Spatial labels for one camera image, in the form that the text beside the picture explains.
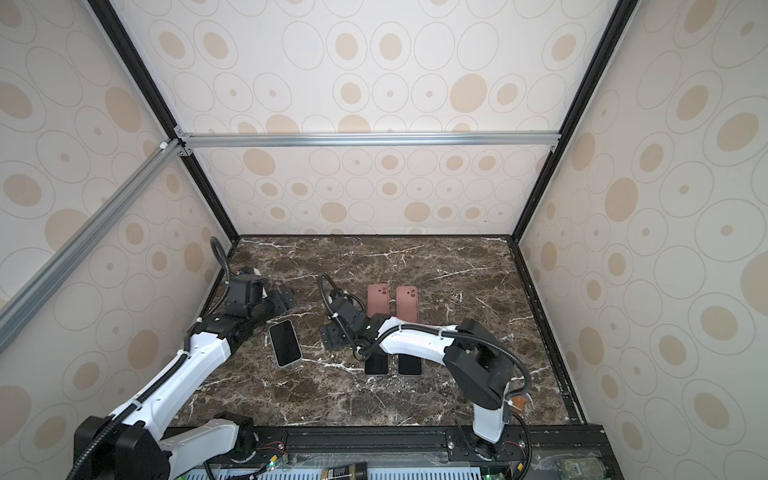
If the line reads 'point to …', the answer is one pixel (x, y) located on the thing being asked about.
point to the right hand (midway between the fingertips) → (336, 328)
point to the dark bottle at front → (353, 471)
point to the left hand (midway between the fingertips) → (291, 290)
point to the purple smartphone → (409, 365)
